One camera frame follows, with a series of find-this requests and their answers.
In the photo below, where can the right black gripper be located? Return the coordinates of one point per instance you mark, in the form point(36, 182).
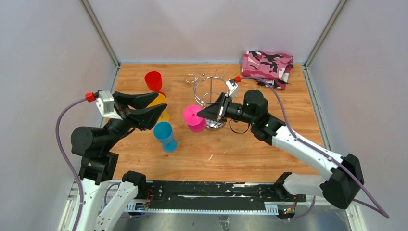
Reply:
point(218, 109)

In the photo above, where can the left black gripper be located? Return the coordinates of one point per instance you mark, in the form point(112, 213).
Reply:
point(143, 117)

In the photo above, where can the pink plastic wine glass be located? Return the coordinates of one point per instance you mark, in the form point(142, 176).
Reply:
point(194, 122)

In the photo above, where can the chrome wine glass rack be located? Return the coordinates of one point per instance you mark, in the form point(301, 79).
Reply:
point(198, 80)

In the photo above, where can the blue plastic wine glass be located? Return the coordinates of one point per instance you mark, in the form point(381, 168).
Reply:
point(164, 133)

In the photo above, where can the red plastic wine glass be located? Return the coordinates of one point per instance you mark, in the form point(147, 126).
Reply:
point(153, 80)

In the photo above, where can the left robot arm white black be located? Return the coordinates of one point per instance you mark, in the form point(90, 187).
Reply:
point(98, 162)

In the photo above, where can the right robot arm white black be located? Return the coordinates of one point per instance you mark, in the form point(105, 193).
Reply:
point(340, 177)

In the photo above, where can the pink camouflage cloth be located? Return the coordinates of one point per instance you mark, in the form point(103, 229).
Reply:
point(273, 67)

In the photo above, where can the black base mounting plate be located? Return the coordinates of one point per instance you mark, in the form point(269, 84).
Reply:
point(213, 196)

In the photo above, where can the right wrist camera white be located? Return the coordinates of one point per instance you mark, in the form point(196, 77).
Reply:
point(233, 88)

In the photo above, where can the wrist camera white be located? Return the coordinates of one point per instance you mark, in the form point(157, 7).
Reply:
point(233, 88)
point(105, 103)

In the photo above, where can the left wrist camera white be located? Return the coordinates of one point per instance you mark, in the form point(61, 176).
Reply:
point(105, 103)

